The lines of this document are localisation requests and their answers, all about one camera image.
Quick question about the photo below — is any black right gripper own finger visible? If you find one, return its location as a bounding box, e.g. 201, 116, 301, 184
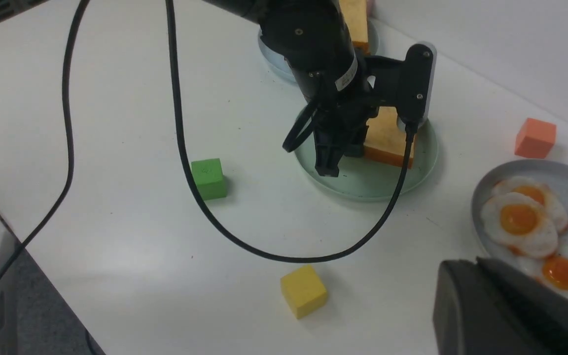
432, 258, 568, 355

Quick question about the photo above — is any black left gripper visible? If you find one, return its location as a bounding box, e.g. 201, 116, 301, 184
309, 91, 380, 178

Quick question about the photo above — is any toast slice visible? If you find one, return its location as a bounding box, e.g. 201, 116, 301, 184
363, 107, 406, 168
338, 0, 370, 55

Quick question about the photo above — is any fried egg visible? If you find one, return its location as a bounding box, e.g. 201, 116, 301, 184
479, 192, 559, 259
517, 246, 568, 299
491, 176, 568, 236

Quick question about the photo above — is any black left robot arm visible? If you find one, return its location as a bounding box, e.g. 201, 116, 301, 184
210, 0, 378, 177

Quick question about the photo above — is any green centre plate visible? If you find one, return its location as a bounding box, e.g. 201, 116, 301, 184
294, 121, 439, 202

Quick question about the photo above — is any light blue bread plate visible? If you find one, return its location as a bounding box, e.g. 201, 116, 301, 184
257, 20, 383, 84

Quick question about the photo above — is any green cube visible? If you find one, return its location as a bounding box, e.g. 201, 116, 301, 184
191, 159, 227, 201

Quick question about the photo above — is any grey egg plate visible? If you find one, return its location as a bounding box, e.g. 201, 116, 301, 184
471, 159, 568, 280

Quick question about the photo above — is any yellow cube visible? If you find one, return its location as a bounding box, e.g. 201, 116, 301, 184
280, 265, 328, 319

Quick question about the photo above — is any orange cube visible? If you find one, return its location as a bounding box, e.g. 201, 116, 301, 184
514, 117, 557, 159

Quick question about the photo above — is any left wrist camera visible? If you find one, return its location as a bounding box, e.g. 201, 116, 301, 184
364, 42, 437, 135

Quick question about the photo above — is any black left camera cable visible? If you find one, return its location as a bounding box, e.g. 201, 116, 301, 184
165, 0, 419, 263

